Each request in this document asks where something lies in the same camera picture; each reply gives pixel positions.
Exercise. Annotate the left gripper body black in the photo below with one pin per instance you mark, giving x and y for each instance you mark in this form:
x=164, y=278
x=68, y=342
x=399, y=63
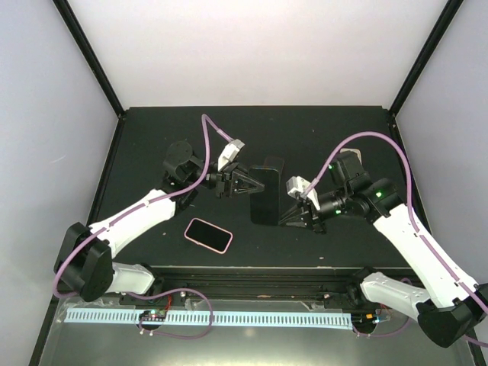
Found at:
x=224, y=178

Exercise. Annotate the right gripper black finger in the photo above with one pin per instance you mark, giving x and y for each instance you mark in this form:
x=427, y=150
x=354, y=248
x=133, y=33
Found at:
x=294, y=224
x=294, y=213

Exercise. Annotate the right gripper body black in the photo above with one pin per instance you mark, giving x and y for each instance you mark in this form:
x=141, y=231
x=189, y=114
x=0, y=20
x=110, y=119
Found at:
x=315, y=217

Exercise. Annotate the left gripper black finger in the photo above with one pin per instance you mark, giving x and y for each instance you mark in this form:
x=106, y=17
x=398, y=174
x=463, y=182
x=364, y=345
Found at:
x=248, y=190
x=243, y=181

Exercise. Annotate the phone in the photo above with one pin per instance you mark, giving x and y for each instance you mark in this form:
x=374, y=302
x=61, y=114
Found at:
x=208, y=236
x=265, y=205

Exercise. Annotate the black phone case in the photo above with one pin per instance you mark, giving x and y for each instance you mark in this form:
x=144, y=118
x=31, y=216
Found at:
x=275, y=164

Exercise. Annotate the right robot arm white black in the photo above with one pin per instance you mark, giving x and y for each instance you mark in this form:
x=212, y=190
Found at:
x=450, y=302

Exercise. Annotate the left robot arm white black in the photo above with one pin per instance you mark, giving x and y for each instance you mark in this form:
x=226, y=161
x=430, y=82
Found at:
x=86, y=260

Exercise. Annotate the phone in pink case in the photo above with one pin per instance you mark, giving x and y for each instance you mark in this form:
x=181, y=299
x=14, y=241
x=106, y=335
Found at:
x=208, y=236

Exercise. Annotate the right small circuit board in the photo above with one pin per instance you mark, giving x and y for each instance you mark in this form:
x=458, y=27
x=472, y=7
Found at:
x=365, y=318

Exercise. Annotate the small circuit board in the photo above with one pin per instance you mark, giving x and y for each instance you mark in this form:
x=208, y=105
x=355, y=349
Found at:
x=365, y=318
x=152, y=315

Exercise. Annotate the left small circuit board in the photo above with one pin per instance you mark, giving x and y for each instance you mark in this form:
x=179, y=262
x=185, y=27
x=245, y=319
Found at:
x=152, y=315

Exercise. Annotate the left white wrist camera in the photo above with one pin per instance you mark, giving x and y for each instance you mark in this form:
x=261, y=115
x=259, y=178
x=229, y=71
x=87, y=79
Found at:
x=229, y=154

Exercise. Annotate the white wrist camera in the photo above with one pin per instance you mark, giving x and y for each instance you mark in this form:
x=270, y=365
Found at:
x=296, y=186
x=229, y=154

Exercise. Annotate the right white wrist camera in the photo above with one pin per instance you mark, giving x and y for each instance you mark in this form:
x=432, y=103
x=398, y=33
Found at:
x=296, y=186

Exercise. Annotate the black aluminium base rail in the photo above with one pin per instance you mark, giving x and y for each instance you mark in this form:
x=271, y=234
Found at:
x=329, y=285

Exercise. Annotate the light blue slotted cable duct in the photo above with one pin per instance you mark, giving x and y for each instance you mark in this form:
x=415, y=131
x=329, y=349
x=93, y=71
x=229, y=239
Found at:
x=341, y=321

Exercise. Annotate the left black frame post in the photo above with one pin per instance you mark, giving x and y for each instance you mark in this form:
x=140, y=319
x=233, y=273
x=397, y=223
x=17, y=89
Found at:
x=74, y=27

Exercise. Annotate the black frame post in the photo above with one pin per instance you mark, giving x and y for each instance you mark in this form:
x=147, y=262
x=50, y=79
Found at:
x=430, y=45
x=74, y=27

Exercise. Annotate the right black frame post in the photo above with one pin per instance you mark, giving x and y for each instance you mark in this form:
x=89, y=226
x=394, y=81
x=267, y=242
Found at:
x=430, y=45

